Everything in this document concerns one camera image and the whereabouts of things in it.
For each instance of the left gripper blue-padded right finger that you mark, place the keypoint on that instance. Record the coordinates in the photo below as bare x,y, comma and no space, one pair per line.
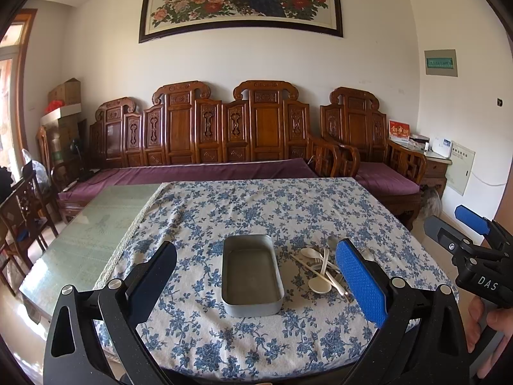
364,283

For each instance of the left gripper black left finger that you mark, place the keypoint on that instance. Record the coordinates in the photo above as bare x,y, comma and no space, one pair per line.
146,283

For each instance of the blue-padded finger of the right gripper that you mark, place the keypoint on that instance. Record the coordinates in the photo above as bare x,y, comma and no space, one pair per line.
468,217

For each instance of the grey metal rectangular tray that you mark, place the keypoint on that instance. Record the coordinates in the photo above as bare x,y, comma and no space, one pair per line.
251,280

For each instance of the white plastic fork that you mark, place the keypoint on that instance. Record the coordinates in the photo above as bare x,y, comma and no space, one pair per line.
325,261

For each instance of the white plastic rice spoon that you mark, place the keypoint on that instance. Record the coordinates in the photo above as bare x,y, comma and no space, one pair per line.
333,273

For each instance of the person's right hand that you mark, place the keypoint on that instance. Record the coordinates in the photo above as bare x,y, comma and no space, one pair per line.
500,320

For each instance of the white electrical panel box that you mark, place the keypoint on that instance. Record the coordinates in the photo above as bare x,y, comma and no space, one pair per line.
458,172

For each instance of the wooden side table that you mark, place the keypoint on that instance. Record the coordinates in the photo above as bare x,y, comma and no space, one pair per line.
426,169

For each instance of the white router device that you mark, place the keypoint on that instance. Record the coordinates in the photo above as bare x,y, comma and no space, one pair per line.
442,147

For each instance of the carved wooden armchair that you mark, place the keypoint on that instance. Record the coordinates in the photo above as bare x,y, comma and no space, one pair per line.
353,121

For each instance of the purple armchair cushion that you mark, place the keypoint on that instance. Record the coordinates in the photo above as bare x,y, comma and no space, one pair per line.
380,180

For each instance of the blue floral white tablecloth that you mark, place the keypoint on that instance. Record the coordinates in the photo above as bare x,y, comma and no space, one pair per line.
189,330

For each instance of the purple sofa cushion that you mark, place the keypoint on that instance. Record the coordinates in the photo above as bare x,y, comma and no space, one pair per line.
84,192

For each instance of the red greeting card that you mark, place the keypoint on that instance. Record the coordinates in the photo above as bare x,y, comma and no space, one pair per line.
399,131

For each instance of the dark wooden chair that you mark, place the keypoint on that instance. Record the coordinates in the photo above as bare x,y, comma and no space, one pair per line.
24,218

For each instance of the carved wooden long sofa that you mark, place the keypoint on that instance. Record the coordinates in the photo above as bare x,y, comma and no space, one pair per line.
185,126

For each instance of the framed peony peacock painting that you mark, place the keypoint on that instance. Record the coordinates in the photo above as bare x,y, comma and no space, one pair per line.
162,18

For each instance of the wooden framed window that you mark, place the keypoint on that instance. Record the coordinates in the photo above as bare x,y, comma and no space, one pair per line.
14,47

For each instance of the green-labelled wall panel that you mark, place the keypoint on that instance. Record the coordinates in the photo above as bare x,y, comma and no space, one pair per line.
441,63

